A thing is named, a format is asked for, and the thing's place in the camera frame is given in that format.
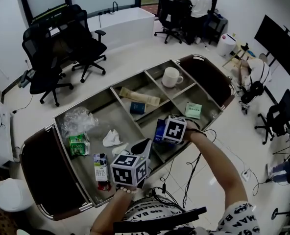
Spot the steel compartment tray table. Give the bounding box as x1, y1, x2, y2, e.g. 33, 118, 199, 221
19, 54, 235, 221

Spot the white milk carton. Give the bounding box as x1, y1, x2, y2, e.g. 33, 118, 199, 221
93, 153, 110, 182

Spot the person's right forearm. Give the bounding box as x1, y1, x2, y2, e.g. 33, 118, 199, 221
184, 120, 248, 205

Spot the black chest strap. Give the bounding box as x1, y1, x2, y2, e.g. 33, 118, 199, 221
113, 206, 208, 234

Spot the black stand base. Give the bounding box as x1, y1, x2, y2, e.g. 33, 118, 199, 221
271, 197, 290, 221

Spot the brown paper pouch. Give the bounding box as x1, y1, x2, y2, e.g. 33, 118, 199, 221
119, 87, 161, 106

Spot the small red packet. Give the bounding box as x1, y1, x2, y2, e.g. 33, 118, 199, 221
97, 181, 112, 191

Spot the large black screen on stand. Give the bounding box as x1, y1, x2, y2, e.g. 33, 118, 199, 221
254, 15, 290, 77

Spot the white rectangular counter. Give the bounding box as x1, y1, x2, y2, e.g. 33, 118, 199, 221
87, 7, 156, 51

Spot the person's white printed clothing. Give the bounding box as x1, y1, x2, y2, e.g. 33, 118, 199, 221
90, 196, 261, 235

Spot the pale bead bracelet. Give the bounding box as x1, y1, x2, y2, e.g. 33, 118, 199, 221
115, 184, 139, 194

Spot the pale white soft pouch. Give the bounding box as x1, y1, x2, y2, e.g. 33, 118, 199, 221
112, 142, 131, 158

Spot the person's left forearm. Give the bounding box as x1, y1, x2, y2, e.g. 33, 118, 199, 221
91, 188, 134, 234

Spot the blue foil packet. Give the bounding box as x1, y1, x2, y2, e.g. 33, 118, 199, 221
153, 118, 185, 145

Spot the black floor cable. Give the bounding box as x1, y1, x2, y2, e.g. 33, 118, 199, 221
183, 129, 217, 209

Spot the black wheeled device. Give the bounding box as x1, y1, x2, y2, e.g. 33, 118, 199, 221
240, 81, 266, 115

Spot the white tissue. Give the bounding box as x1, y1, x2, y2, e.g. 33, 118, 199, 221
102, 129, 123, 147

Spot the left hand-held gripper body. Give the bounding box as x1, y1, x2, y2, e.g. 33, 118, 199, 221
110, 153, 150, 188

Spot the clear plastic bag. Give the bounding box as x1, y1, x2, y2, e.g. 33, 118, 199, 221
61, 106, 99, 138

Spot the pale green packet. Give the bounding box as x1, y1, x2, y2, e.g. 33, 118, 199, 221
184, 101, 203, 120

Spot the black mesh office chair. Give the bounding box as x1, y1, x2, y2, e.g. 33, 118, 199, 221
58, 4, 108, 84
154, 0, 192, 45
22, 23, 74, 107
254, 89, 290, 145

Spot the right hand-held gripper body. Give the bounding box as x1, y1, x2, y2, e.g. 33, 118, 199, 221
162, 116, 188, 145

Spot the small dark blue box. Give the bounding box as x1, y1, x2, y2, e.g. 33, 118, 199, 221
129, 101, 147, 115

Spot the green snack packet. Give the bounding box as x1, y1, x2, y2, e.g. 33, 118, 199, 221
68, 133, 91, 157

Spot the small yellow table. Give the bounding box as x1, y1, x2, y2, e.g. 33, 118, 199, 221
222, 43, 255, 70

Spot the white ceramic mug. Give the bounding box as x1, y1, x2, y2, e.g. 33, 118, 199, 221
161, 67, 184, 89

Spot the black wrist strap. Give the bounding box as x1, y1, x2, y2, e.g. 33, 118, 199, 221
190, 121, 208, 138

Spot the dark side table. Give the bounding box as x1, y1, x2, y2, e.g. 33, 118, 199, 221
208, 13, 229, 45

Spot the white lidded trash bin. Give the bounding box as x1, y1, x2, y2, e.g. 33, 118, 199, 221
0, 178, 34, 213

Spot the white cylindrical bin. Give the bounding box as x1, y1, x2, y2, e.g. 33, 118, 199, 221
217, 33, 238, 58

